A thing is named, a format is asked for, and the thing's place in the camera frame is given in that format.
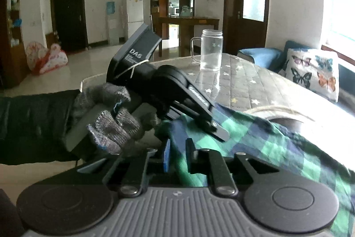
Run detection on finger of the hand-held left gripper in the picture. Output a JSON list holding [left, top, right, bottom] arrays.
[[187, 83, 230, 142], [168, 102, 200, 123]]

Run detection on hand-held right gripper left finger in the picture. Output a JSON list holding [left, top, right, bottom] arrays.
[[76, 139, 171, 197]]

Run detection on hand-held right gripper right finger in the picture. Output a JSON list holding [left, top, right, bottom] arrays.
[[186, 139, 279, 197]]

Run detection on green navy plaid shirt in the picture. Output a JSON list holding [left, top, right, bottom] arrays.
[[155, 104, 355, 237]]

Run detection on person's left forearm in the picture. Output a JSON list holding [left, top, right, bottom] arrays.
[[0, 89, 81, 165]]

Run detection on person's left hand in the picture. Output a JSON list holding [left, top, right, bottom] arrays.
[[71, 84, 161, 155]]

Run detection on white water dispenser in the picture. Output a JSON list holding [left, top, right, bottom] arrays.
[[106, 1, 120, 44]]

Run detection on white refrigerator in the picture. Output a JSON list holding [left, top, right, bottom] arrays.
[[126, 0, 144, 39]]

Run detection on clear glass mug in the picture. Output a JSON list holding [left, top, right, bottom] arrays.
[[190, 30, 224, 72]]

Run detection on brown wooden counter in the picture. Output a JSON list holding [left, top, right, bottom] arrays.
[[151, 16, 219, 58]]

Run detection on dark brown door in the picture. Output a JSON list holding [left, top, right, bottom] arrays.
[[50, 0, 89, 54]]

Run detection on red white patterned bag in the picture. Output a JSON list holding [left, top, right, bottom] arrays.
[[39, 43, 69, 75]]

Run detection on blue cushion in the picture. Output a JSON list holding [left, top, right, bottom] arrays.
[[237, 48, 283, 65]]

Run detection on pink patterned bag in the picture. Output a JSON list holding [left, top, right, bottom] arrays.
[[26, 42, 49, 74]]

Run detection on teal sofa bench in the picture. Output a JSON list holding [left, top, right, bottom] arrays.
[[268, 41, 355, 107]]

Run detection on brown door with glass pane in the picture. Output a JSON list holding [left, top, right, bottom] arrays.
[[223, 0, 269, 56]]

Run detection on butterfly print pillow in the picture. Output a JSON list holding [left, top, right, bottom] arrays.
[[285, 48, 340, 103]]

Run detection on brown wooden shelf unit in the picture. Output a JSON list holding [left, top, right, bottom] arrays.
[[0, 0, 28, 89]]

